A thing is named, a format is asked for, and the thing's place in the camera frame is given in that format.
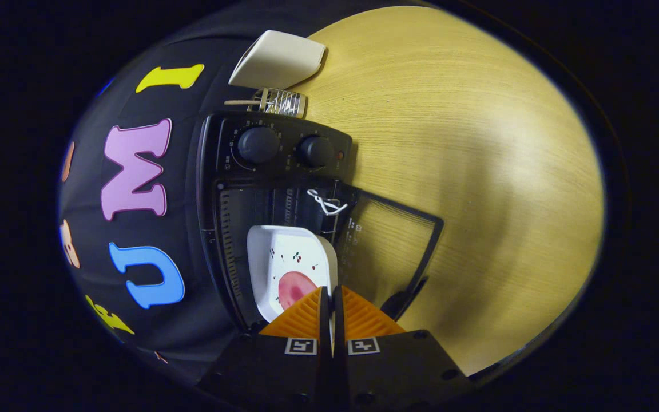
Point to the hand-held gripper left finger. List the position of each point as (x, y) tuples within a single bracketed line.
[(324, 320)]

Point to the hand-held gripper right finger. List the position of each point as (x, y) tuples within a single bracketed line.
[(338, 320)]

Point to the pink ham slice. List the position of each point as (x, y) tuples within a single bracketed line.
[(295, 289)]

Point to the white square plate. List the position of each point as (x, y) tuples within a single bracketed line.
[(272, 252)]

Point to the black toaster oven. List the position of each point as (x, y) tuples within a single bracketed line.
[(284, 160)]

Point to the white slot toaster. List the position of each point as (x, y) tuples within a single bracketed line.
[(278, 60)]

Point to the thin wooden stick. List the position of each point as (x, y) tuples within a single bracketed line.
[(241, 103)]

